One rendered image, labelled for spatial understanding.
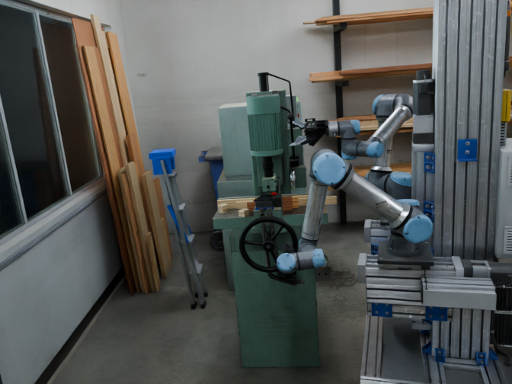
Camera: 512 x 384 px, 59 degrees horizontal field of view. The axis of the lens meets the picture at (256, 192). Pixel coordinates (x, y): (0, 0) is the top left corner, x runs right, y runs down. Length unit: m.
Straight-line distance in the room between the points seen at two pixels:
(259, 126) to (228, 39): 2.45
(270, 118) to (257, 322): 1.12
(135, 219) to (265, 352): 1.53
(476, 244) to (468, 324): 0.40
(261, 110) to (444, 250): 1.09
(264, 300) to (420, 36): 3.26
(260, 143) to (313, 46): 2.48
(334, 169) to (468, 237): 0.77
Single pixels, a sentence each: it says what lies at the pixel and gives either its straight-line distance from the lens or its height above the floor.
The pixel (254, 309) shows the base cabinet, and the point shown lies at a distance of 2.57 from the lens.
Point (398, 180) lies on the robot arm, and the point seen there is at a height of 1.03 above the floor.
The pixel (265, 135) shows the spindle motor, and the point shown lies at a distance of 2.34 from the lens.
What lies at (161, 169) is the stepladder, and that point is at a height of 1.04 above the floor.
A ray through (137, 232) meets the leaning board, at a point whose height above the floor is 0.51.
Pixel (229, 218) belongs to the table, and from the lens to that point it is 2.37.
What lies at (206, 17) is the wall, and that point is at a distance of 4.74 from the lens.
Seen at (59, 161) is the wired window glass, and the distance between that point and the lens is 3.36.
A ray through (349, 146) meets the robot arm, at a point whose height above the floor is 1.23.
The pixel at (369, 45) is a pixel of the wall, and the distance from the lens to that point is 4.79.
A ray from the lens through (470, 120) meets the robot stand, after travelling 2.10.
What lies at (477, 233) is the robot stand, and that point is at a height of 0.86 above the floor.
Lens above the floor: 1.60
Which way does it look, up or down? 14 degrees down
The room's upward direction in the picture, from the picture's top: 5 degrees counter-clockwise
